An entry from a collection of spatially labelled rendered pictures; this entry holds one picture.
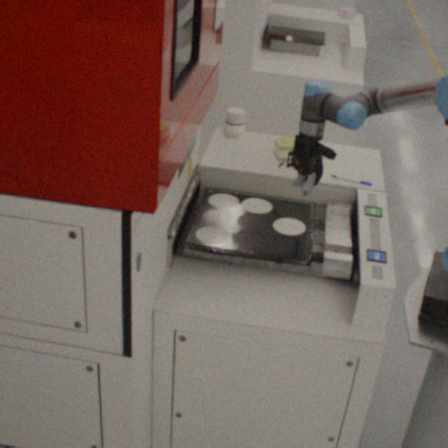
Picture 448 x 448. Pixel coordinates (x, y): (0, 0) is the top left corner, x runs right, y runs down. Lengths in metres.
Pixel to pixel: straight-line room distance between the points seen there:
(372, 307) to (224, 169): 0.74
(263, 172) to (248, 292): 0.50
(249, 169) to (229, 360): 0.69
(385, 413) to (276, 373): 1.00
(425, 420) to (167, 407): 0.81
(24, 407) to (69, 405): 0.14
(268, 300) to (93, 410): 0.56
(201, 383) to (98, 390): 0.32
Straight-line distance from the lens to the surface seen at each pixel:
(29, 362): 1.80
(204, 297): 1.88
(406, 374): 3.03
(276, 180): 2.25
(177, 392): 2.00
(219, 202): 2.18
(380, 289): 1.79
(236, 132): 2.48
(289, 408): 1.98
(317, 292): 1.95
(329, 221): 2.19
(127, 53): 1.31
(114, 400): 1.80
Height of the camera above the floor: 1.94
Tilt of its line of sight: 31 degrees down
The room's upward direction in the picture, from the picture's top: 5 degrees clockwise
